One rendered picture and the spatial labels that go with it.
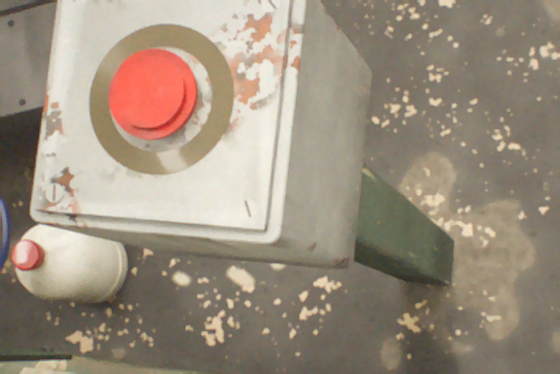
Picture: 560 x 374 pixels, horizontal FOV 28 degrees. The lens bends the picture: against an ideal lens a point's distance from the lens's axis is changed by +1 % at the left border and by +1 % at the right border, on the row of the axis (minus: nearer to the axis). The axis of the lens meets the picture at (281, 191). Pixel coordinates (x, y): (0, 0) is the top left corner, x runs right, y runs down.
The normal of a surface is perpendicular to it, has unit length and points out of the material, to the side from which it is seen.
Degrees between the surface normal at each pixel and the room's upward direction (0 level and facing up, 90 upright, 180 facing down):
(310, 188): 90
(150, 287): 0
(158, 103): 0
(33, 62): 0
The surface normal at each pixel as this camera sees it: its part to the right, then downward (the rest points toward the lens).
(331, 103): 0.96, 0.07
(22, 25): -0.25, -0.14
